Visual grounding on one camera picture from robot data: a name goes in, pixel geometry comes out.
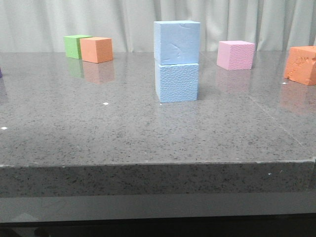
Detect light blue foam cube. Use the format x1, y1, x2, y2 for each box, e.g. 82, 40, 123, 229
154, 20, 200, 65
155, 62, 199, 103

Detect smooth orange foam cube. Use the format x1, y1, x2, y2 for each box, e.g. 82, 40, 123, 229
80, 37, 113, 63

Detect pink foam cube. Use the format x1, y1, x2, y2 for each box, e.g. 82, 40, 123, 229
217, 40, 255, 70

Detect green foam cube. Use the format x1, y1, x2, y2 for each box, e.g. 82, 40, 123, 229
64, 35, 91, 59

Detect dented orange foam cube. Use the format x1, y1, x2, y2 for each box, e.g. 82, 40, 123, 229
284, 46, 316, 85

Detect grey pleated curtain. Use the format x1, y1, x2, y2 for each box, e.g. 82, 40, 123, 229
0, 0, 316, 52

